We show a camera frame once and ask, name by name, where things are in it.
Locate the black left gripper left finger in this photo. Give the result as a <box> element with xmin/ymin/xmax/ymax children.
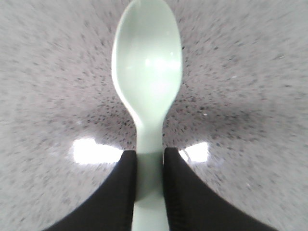
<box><xmin>45</xmin><ymin>150</ymin><xmax>137</xmax><ymax>231</ymax></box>

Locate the pale green plastic spoon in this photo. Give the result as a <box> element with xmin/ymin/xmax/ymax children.
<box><xmin>111</xmin><ymin>0</ymin><xmax>182</xmax><ymax>231</ymax></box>

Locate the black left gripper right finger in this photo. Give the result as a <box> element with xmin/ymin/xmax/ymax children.
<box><xmin>163</xmin><ymin>147</ymin><xmax>275</xmax><ymax>231</ymax></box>

